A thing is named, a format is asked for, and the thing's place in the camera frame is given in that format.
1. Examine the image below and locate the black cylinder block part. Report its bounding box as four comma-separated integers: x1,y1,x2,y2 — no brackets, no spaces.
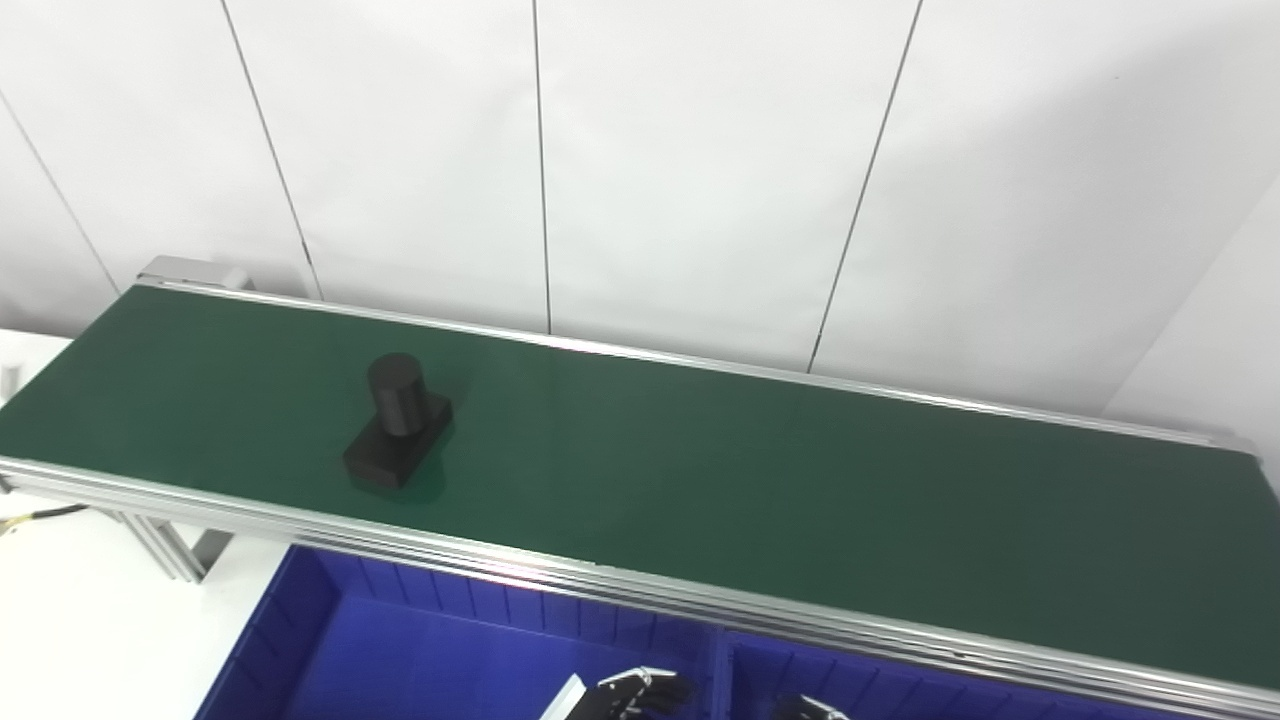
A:
342,352,454,490

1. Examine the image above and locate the aluminium conveyor leg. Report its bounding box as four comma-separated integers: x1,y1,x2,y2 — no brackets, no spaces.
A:
105,510,236,583

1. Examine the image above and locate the yellow black floor cable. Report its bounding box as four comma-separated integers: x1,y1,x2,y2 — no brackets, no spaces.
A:
0,503,89,536

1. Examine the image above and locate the blue plastic bin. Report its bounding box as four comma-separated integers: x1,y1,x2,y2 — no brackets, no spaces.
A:
715,630,1201,720
195,545,726,720

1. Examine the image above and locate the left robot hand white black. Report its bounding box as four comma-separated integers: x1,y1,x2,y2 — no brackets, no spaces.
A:
540,667,693,720

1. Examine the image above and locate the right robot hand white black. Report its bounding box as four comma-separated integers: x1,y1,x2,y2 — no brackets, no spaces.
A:
775,693,851,720

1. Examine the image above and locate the grey conveyor end housing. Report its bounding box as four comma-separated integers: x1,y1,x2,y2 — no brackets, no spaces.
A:
138,255,249,291

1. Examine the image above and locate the green conveyor belt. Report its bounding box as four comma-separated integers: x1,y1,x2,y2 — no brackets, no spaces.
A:
0,278,1280,720
0,285,1280,691

